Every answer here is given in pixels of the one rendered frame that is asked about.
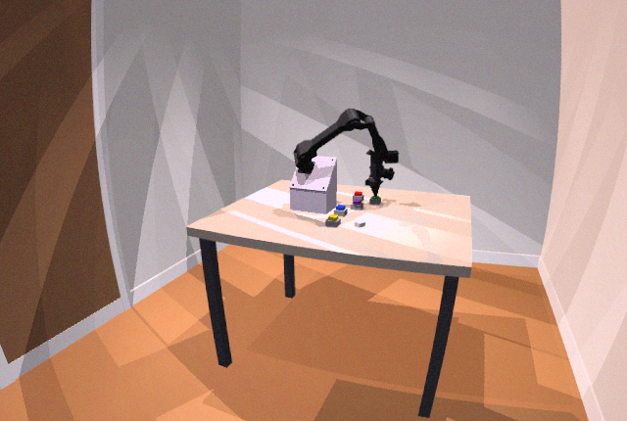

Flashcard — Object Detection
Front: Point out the purple button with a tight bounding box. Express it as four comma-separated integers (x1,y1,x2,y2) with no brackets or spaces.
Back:
351,200,363,211

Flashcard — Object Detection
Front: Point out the blue button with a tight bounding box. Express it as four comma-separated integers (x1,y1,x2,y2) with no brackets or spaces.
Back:
334,205,348,217

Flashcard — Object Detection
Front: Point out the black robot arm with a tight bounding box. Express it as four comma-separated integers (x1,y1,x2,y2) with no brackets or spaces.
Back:
293,108,399,180

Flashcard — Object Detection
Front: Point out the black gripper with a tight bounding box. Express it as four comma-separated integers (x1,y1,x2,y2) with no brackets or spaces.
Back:
365,164,384,197

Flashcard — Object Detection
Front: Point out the yellow button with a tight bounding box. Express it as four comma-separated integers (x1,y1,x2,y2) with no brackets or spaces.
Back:
325,214,341,228

